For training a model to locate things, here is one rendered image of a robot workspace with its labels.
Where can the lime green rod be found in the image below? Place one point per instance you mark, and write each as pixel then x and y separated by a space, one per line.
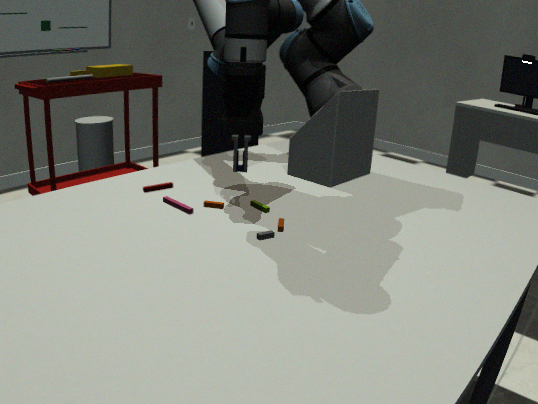
pixel 259 206

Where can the pink rod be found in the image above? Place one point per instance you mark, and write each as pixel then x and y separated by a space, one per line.
pixel 178 205

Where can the red rod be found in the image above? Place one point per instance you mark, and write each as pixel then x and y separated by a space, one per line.
pixel 158 187

